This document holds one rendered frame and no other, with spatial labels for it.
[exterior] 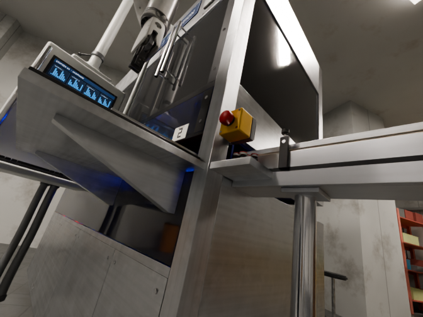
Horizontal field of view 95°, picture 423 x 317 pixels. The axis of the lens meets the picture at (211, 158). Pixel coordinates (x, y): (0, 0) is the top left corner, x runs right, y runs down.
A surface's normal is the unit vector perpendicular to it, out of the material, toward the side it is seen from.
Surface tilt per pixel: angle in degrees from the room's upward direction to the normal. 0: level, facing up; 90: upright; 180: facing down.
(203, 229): 90
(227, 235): 90
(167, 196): 90
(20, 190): 90
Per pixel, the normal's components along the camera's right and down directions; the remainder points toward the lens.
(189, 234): -0.68, -0.39
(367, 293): 0.38, -0.26
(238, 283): 0.71, -0.12
